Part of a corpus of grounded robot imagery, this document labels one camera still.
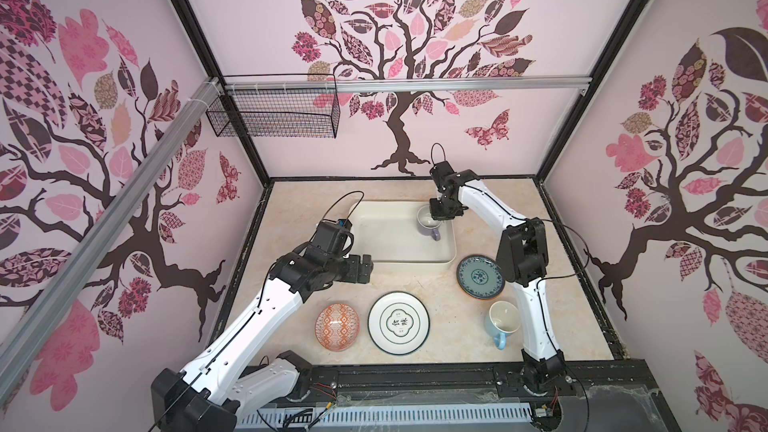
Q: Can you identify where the purple ceramic mug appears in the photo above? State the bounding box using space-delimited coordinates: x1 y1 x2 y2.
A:
416 204 441 241

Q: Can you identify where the white green-rimmed plate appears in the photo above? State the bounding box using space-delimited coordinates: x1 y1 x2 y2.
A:
367 291 431 356

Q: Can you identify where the teal floral small plate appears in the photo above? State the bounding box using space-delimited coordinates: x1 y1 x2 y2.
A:
456 255 505 300

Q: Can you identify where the light blue ceramic mug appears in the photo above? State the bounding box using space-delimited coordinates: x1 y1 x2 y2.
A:
485 301 522 350

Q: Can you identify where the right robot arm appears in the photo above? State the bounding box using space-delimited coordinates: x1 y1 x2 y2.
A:
429 160 566 396

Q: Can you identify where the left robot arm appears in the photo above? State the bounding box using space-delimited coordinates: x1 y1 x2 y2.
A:
150 219 373 431

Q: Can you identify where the white plastic bin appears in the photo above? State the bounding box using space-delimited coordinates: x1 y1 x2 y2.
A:
350 201 457 271

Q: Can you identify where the orange patterned bowl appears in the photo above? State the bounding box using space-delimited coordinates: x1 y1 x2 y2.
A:
315 303 360 352

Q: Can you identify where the aluminium rail back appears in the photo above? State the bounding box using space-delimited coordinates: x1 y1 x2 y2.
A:
218 73 592 93

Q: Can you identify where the aluminium rail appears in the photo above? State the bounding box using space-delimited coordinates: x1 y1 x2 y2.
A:
1 77 221 400
218 73 592 93

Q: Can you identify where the white vented cable duct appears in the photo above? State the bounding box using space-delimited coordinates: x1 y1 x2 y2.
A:
235 403 532 431

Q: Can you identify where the black wire basket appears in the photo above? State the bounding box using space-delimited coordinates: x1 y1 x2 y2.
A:
206 72 341 139

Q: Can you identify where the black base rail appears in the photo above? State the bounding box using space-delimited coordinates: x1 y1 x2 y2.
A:
258 360 679 431

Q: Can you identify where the aluminium rail left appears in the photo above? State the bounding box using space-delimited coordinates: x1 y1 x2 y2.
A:
1 77 221 400

